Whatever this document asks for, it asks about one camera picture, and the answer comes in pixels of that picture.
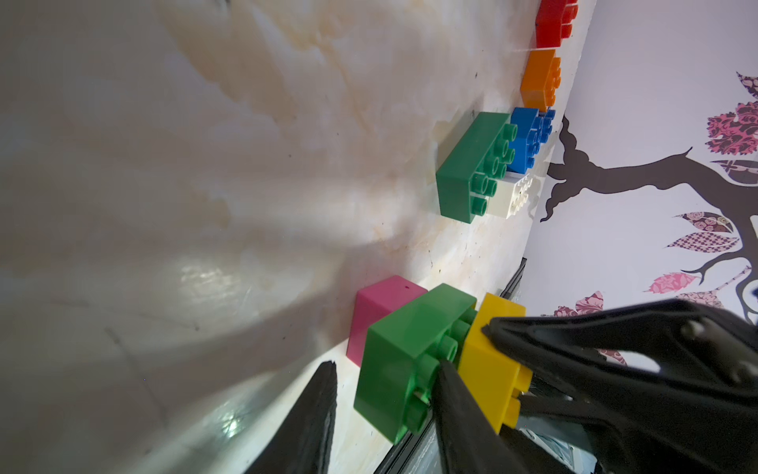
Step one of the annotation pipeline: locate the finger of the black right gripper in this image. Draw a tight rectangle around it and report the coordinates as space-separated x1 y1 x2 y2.
512 395 757 473
482 297 758 428

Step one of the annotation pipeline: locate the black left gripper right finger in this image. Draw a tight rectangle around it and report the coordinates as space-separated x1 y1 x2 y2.
430 359 527 473

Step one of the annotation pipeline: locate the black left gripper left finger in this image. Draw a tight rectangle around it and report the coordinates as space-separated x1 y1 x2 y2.
247 361 338 473

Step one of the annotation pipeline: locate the yellow small brick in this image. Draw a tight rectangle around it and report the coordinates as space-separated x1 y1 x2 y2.
458 293 533 433

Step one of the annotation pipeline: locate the bright green brick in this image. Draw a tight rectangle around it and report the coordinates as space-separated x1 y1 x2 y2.
353 284 477 444

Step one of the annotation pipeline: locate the pink small brick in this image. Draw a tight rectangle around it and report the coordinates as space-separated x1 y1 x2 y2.
347 276 428 367

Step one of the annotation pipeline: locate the blue long brick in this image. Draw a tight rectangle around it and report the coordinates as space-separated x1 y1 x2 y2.
507 108 556 174

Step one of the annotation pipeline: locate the white brick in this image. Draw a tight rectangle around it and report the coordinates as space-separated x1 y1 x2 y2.
487 172 533 218

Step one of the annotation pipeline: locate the dark green brick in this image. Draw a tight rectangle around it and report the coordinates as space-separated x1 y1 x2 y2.
435 112 518 224

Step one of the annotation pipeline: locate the orange long brick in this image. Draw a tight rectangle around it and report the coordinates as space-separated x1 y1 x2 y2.
520 49 562 112

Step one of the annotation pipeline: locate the red square brick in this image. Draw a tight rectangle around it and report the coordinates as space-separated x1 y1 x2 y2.
535 0 578 49

